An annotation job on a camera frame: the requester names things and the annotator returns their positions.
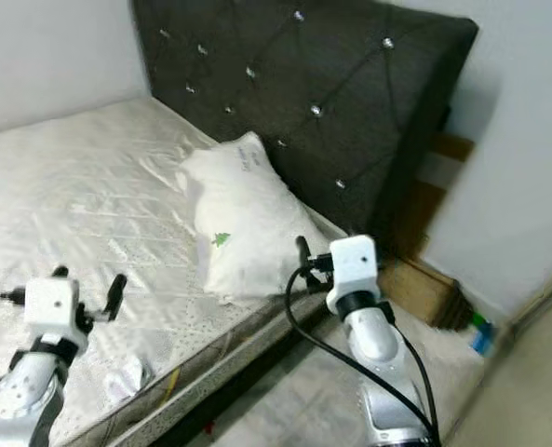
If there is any white pillow with tree print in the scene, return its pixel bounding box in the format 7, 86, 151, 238
178, 131, 334, 305

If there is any white quilted mattress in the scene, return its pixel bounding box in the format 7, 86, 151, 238
0, 97, 351, 447

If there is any brown cardboard box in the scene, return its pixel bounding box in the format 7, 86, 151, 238
383, 253, 470, 332

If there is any dark bed base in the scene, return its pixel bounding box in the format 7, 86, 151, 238
150, 317, 323, 447

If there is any green blue small bottle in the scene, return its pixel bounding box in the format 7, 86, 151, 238
469, 312, 497, 358

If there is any dark tufted headboard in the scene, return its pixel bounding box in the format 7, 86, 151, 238
131, 0, 481, 241

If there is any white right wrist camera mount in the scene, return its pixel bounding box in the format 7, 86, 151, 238
326, 235, 381, 315

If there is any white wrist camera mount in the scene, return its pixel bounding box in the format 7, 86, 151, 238
24, 275, 84, 338
326, 235, 381, 315

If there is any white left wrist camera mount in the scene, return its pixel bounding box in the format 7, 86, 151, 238
24, 275, 84, 338

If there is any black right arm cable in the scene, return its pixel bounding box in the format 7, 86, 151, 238
401, 331, 441, 434
283, 268, 441, 446

